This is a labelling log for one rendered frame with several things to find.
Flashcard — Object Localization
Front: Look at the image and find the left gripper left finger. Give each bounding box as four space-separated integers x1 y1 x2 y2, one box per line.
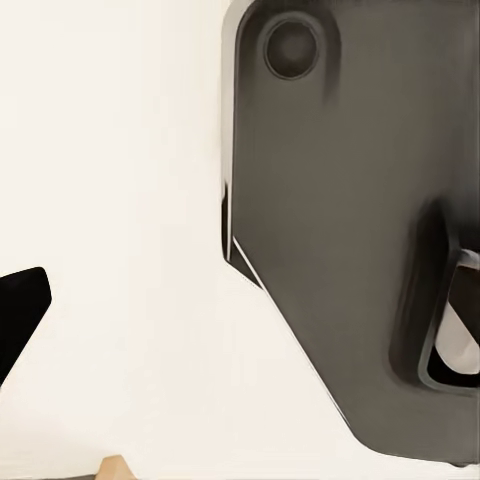
0 266 52 387

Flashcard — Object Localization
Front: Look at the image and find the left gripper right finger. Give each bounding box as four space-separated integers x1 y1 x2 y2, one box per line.
448 265 480 347

